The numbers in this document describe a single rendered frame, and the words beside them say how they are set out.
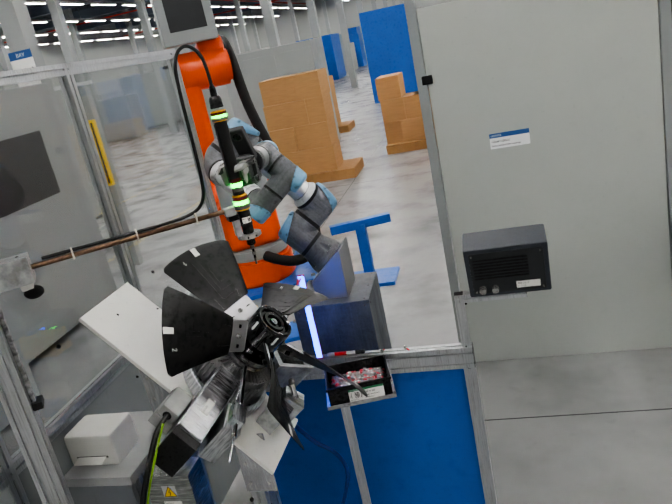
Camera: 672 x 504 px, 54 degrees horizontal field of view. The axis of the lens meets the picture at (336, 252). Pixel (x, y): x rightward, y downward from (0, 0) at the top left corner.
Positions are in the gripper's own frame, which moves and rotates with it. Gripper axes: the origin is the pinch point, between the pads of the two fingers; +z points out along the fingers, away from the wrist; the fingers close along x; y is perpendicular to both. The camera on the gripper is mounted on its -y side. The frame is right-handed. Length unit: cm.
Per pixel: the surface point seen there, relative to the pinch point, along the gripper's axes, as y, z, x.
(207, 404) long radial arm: 54, 33, 8
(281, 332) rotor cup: 47.1, 8.2, -7.0
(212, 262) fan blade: 27.9, -4.7, 14.6
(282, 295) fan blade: 47, -19, 1
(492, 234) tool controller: 42, -39, -67
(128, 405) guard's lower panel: 83, -18, 70
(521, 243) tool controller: 43, -32, -75
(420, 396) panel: 99, -38, -34
